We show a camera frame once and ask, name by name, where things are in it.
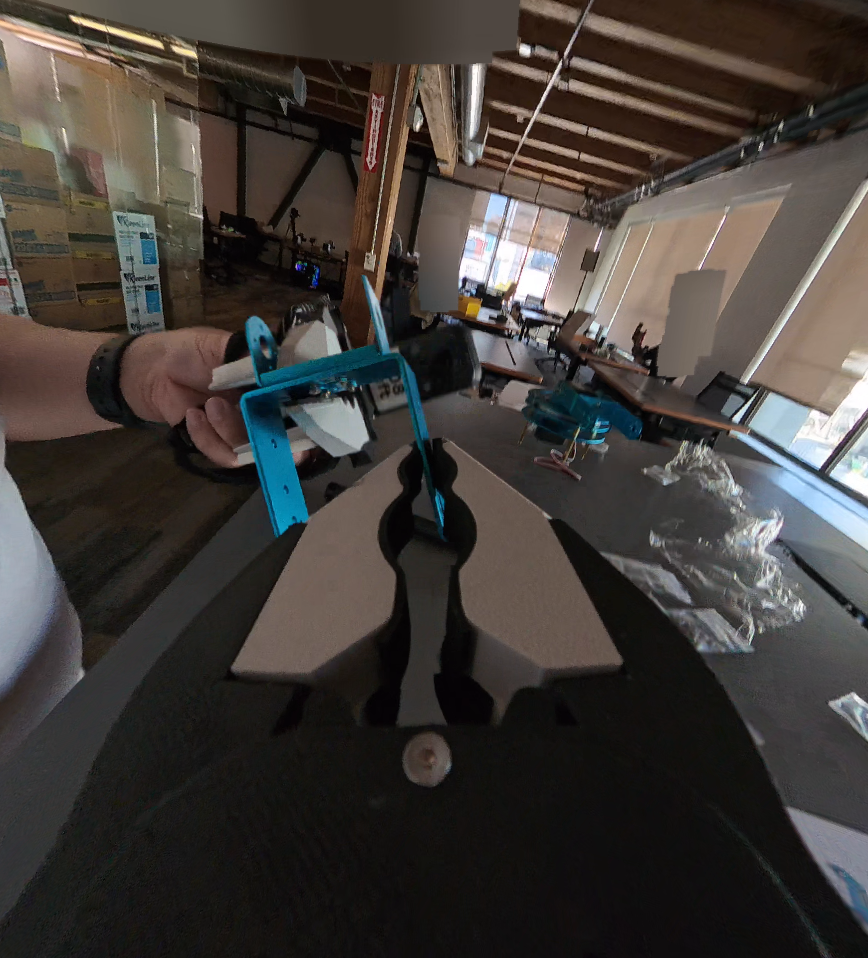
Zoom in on printed instruction sheet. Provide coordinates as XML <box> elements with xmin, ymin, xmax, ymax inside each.
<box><xmin>786</xmin><ymin>807</ymin><xmax>868</xmax><ymax>958</ymax></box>

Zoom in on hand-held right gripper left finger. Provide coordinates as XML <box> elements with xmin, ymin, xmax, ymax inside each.
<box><xmin>232</xmin><ymin>443</ymin><xmax>422</xmax><ymax>712</ymax></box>

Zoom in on black office chair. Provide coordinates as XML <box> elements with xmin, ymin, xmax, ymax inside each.
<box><xmin>696</xmin><ymin>370</ymin><xmax>761</xmax><ymax>422</ymax></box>

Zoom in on crumpled clear plastic wrap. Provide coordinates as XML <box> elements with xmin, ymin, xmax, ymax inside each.
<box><xmin>644</xmin><ymin>440</ymin><xmax>809</xmax><ymax>654</ymax></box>

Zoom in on beige window roller blinds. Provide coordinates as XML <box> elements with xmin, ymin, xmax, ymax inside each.
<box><xmin>595</xmin><ymin>172</ymin><xmax>868</xmax><ymax>416</ymax></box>

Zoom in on blue metal bracket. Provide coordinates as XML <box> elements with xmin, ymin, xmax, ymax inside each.
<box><xmin>239</xmin><ymin>277</ymin><xmax>451</xmax><ymax>541</ymax></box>

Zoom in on rows of brown-edged office desks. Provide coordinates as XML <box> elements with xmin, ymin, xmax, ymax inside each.
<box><xmin>441</xmin><ymin>303</ymin><xmax>753</xmax><ymax>443</ymax></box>

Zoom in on wooden support post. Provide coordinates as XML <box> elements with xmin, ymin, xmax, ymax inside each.
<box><xmin>343</xmin><ymin>63</ymin><xmax>422</xmax><ymax>349</ymax></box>

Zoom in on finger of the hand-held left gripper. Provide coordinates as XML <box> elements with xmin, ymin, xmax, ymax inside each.
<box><xmin>232</xmin><ymin>395</ymin><xmax>374</xmax><ymax>461</ymax></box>
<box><xmin>208</xmin><ymin>316</ymin><xmax>348</xmax><ymax>393</ymax></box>

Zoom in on person's left hand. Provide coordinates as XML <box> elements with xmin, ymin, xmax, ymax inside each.
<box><xmin>121</xmin><ymin>325</ymin><xmax>257</xmax><ymax>469</ymax></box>

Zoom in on silver spiral air duct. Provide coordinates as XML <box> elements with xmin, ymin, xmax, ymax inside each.
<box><xmin>196</xmin><ymin>41</ymin><xmax>308</xmax><ymax>106</ymax></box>
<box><xmin>458</xmin><ymin>63</ymin><xmax>489</xmax><ymax>167</ymax></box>

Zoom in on dark grey desk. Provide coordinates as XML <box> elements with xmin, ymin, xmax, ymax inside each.
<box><xmin>0</xmin><ymin>385</ymin><xmax>868</xmax><ymax>958</ymax></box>

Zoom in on black wrist band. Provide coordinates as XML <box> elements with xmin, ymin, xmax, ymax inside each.
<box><xmin>86</xmin><ymin>331</ymin><xmax>145</xmax><ymax>429</ymax></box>

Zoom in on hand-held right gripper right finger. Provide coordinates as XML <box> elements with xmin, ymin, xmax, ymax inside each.
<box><xmin>441</xmin><ymin>440</ymin><xmax>624</xmax><ymax>719</ymax></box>

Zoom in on stack of cardboard boxes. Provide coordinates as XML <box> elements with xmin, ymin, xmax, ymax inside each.
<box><xmin>0</xmin><ymin>15</ymin><xmax>203</xmax><ymax>334</ymax></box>

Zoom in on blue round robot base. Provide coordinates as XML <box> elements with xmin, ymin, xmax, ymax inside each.
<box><xmin>520</xmin><ymin>384</ymin><xmax>645</xmax><ymax>459</ymax></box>

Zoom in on red arrow sign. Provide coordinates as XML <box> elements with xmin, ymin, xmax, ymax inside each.
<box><xmin>363</xmin><ymin>91</ymin><xmax>388</xmax><ymax>175</ymax></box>

